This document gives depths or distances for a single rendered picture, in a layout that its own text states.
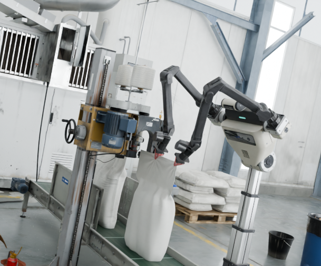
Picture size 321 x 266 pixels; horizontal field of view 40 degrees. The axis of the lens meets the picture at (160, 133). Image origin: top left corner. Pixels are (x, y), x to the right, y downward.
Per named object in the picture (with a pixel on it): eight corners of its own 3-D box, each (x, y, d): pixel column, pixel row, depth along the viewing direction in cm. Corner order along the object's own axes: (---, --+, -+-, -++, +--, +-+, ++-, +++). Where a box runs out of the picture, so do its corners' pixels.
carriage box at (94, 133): (126, 155, 332) (134, 113, 330) (84, 150, 313) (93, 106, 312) (111, 149, 352) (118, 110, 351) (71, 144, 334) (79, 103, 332)
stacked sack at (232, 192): (258, 200, 659) (260, 191, 658) (224, 198, 621) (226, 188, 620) (237, 192, 695) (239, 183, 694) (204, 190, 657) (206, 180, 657)
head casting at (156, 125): (159, 153, 349) (166, 116, 347) (132, 150, 335) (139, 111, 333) (139, 147, 374) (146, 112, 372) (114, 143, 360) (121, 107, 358)
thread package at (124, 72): (136, 88, 337) (140, 67, 336) (119, 85, 329) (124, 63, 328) (126, 87, 349) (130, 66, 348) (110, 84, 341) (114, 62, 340)
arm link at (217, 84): (218, 79, 253) (215, 71, 261) (203, 96, 259) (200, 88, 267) (274, 114, 271) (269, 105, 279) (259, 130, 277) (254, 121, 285)
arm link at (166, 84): (173, 73, 300) (165, 71, 309) (165, 74, 297) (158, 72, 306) (176, 134, 312) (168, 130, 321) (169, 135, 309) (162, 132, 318)
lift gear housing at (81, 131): (84, 141, 317) (87, 126, 317) (77, 140, 314) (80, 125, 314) (78, 139, 326) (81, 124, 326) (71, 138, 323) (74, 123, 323)
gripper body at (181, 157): (173, 153, 293) (179, 147, 289) (185, 155, 299) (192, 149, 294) (175, 162, 290) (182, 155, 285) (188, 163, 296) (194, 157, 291)
